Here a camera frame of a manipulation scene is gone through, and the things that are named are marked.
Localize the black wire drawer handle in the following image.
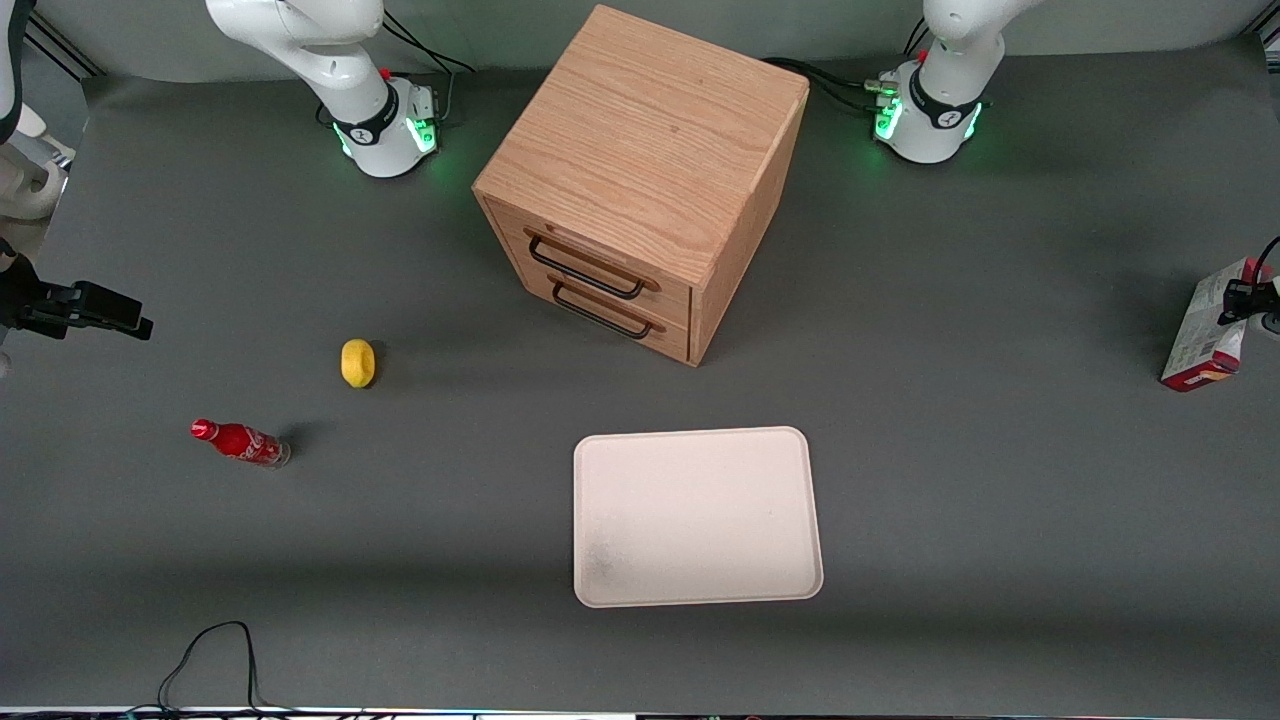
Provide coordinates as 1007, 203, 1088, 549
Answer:
549, 274, 667, 341
527, 227, 662, 301

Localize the black looped table cable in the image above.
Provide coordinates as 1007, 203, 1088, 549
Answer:
128, 620, 303, 717

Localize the wooden drawer front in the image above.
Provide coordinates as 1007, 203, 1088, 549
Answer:
496, 249, 693, 365
484, 197, 695, 327

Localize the red cola bottle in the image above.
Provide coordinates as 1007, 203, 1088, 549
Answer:
190, 417, 293, 470

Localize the yellow lemon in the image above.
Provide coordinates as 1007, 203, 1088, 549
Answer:
340, 338, 378, 390

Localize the red cookie box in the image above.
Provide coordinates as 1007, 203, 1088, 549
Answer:
1159, 256, 1254, 394

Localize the oak wooden drawer cabinet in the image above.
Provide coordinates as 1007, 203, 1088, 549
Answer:
471, 3, 811, 369

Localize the black right arm base cable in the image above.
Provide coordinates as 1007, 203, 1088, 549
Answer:
379, 8, 477, 127

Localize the white plastic tray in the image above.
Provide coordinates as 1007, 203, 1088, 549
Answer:
572, 425, 825, 610

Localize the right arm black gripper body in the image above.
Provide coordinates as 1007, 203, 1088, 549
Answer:
0, 250, 80, 342

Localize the thick black left base cable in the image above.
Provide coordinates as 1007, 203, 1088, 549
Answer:
764, 56, 901, 113

